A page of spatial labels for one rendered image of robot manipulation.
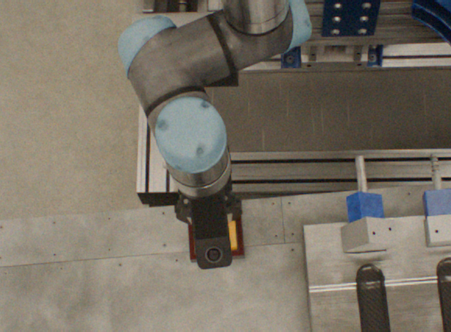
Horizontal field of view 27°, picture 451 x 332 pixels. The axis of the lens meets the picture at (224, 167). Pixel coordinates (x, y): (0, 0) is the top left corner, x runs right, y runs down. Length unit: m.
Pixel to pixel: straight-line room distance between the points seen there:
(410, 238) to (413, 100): 0.84
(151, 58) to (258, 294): 0.45
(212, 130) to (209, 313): 0.43
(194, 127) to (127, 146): 1.30
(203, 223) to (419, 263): 0.31
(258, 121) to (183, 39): 1.01
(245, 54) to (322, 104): 1.01
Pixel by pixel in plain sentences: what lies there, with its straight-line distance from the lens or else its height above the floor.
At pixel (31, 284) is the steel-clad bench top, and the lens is 1.44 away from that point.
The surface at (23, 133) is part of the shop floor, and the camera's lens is 2.39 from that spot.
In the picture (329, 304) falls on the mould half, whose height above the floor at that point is 0.89.
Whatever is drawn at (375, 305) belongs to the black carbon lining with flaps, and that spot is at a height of 0.88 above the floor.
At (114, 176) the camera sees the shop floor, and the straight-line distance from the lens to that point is 2.30.
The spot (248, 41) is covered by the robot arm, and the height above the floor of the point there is 1.18.
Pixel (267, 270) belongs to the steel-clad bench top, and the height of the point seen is 0.80.
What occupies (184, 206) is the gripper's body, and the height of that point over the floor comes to 0.98.
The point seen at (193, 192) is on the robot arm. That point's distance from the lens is 1.14.
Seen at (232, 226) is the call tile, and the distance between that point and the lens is 1.37.
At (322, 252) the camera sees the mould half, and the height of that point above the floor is 0.89.
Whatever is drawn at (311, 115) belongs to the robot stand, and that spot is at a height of 0.21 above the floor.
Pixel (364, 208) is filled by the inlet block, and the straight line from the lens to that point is 1.29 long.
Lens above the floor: 2.17
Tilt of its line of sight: 72 degrees down
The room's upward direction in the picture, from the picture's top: 11 degrees counter-clockwise
